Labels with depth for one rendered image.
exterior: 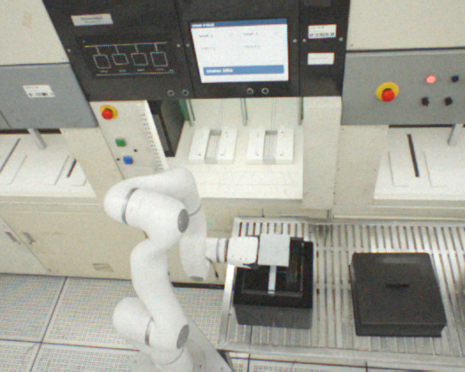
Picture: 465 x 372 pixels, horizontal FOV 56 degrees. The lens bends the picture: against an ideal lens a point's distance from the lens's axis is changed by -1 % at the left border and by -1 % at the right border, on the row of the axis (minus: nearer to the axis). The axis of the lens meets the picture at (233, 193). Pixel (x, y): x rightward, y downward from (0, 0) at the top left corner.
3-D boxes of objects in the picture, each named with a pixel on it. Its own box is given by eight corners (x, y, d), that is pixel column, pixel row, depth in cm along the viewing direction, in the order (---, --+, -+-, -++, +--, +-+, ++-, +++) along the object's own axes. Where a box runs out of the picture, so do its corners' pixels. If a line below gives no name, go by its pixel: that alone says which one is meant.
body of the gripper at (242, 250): (228, 244, 155) (259, 245, 154) (224, 269, 149) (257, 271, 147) (225, 232, 150) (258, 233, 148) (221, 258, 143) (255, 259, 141)
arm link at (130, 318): (174, 370, 136) (154, 343, 118) (124, 350, 142) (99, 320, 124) (190, 336, 143) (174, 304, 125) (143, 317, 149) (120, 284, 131)
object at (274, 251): (252, 264, 178) (245, 218, 154) (303, 266, 175) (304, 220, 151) (246, 321, 163) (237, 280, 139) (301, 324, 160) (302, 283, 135)
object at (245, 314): (244, 260, 180) (240, 237, 167) (313, 264, 176) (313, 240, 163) (236, 324, 163) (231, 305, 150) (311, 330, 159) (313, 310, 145)
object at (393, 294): (356, 336, 155) (360, 321, 145) (347, 264, 174) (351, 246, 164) (442, 337, 152) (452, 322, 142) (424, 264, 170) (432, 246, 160)
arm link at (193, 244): (194, 236, 122) (211, 285, 146) (203, 191, 132) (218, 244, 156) (163, 235, 124) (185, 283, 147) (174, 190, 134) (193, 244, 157)
